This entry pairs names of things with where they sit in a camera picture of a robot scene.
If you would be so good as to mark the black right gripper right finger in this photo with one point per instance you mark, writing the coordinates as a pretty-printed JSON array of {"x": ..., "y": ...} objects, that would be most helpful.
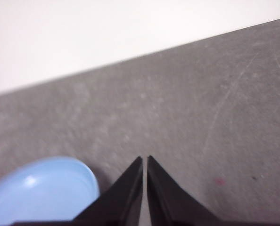
[{"x": 168, "y": 202}]

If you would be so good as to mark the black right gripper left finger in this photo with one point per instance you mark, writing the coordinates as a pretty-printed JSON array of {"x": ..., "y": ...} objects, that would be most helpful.
[{"x": 121, "y": 200}]

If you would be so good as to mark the blue plate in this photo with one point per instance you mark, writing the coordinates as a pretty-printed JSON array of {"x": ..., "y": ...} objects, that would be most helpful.
[{"x": 41, "y": 190}]

